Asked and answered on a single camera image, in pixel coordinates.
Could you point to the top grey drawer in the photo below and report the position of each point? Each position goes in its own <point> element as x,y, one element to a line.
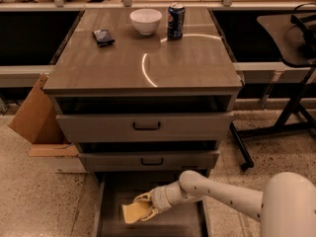
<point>144,127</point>

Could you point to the grey drawer cabinet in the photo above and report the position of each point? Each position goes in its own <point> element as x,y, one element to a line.
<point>144,75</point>

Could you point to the dark snack packet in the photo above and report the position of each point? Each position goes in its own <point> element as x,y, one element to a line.
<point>103,37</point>

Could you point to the white bowl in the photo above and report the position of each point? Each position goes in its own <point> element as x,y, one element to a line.
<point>145,21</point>

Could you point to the bottom open grey drawer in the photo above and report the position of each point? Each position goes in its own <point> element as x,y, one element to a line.
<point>118,188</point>

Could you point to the yellow sponge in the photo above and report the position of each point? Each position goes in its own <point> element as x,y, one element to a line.
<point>135,211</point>

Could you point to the black stand with table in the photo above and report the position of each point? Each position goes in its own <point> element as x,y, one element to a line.
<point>294,36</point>

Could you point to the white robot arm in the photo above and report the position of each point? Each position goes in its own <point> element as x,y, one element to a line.
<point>286,207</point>

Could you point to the middle grey drawer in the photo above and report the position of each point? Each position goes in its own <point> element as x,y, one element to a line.
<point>148,161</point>

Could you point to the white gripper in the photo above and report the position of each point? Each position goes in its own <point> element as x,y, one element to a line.
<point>160,198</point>

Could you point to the blue soda can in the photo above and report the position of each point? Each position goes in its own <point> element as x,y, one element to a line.
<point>176,17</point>

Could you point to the brown cardboard box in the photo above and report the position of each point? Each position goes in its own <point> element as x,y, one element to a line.
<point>36,121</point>

